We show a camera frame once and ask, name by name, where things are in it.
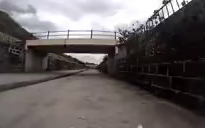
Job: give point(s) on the grey concrete road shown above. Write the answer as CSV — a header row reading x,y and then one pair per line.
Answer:
x,y
90,100

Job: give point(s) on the concrete bridge with railing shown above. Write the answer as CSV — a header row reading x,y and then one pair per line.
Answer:
x,y
70,43

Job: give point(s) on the bare bushes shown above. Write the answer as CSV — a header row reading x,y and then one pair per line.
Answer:
x,y
126,33

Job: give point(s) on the metal railing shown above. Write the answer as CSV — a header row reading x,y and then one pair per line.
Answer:
x,y
163,11

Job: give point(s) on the raised concrete ledge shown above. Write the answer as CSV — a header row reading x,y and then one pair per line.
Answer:
x,y
16,78

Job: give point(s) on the green hillside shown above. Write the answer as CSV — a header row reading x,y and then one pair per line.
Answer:
x,y
6,23

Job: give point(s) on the dark stone block wall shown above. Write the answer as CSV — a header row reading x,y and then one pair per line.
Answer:
x,y
176,50

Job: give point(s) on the grey stone retaining wall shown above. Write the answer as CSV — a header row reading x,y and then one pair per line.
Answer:
x,y
3,56

